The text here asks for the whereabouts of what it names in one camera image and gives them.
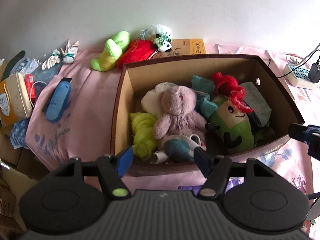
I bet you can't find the green smiling plush doll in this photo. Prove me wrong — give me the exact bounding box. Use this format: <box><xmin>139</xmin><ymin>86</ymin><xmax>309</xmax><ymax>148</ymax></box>
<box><xmin>208</xmin><ymin>95</ymin><xmax>254</xmax><ymax>154</ymax></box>

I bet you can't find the lime green yarn bundle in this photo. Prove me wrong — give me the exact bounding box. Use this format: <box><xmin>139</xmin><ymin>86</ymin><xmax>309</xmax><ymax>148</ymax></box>
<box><xmin>129</xmin><ymin>112</ymin><xmax>157</xmax><ymax>161</ymax></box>

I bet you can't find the pink plush bunny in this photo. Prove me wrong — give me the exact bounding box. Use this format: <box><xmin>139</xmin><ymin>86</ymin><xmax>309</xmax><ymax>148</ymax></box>
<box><xmin>153</xmin><ymin>86</ymin><xmax>207</xmax><ymax>143</ymax></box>

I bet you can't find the white plush toy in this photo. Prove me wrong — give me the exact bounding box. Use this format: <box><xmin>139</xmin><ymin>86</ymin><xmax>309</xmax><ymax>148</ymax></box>
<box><xmin>141</xmin><ymin>82</ymin><xmax>176</xmax><ymax>119</ymax></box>

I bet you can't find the pink bed sheet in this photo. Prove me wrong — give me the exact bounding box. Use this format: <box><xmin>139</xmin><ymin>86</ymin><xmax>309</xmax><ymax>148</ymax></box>
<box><xmin>24</xmin><ymin>43</ymin><xmax>316</xmax><ymax>235</ymax></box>

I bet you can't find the white power strip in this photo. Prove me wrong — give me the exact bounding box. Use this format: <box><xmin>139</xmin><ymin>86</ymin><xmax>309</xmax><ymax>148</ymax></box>
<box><xmin>284</xmin><ymin>64</ymin><xmax>319</xmax><ymax>90</ymax></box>

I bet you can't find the black charger adapter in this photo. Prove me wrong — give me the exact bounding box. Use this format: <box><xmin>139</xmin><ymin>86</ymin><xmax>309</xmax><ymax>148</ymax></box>
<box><xmin>308</xmin><ymin>63</ymin><xmax>320</xmax><ymax>83</ymax></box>

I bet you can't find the blue lint brush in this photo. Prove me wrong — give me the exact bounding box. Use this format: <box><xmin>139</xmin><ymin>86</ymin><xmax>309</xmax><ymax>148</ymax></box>
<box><xmin>42</xmin><ymin>77</ymin><xmax>72</xmax><ymax>123</ymax></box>

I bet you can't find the yellow tissue box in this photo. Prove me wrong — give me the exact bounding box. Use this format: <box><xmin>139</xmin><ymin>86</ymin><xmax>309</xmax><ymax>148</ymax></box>
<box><xmin>0</xmin><ymin>73</ymin><xmax>33</xmax><ymax>127</ymax></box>

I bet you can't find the red plush pouch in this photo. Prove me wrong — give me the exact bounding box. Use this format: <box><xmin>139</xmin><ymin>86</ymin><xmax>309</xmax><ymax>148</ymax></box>
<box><xmin>117</xmin><ymin>40</ymin><xmax>156</xmax><ymax>70</ymax></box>

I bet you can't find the white green knotted cloth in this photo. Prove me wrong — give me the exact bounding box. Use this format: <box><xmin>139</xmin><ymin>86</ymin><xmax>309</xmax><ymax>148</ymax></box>
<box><xmin>41</xmin><ymin>40</ymin><xmax>80</xmax><ymax>70</ymax></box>

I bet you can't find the green plush toy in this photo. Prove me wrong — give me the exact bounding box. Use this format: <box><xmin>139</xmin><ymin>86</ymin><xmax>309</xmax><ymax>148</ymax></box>
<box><xmin>90</xmin><ymin>31</ymin><xmax>131</xmax><ymax>72</ymax></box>

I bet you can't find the red small package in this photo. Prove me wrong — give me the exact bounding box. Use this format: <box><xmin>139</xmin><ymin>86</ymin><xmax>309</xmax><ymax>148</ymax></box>
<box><xmin>24</xmin><ymin>74</ymin><xmax>36</xmax><ymax>105</ymax></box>

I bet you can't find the yellow book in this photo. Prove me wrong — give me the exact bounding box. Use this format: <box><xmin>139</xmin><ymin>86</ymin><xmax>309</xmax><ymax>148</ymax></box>
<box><xmin>151</xmin><ymin>38</ymin><xmax>207</xmax><ymax>59</ymax></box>

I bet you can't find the white panda pompom plush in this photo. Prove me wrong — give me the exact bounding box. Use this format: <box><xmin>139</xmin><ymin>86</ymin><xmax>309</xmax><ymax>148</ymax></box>
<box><xmin>140</xmin><ymin>24</ymin><xmax>172</xmax><ymax>52</ymax></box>

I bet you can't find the black charger cable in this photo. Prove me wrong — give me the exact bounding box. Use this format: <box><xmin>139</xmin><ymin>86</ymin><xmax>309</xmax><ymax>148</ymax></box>
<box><xmin>266</xmin><ymin>42</ymin><xmax>320</xmax><ymax>79</ymax></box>

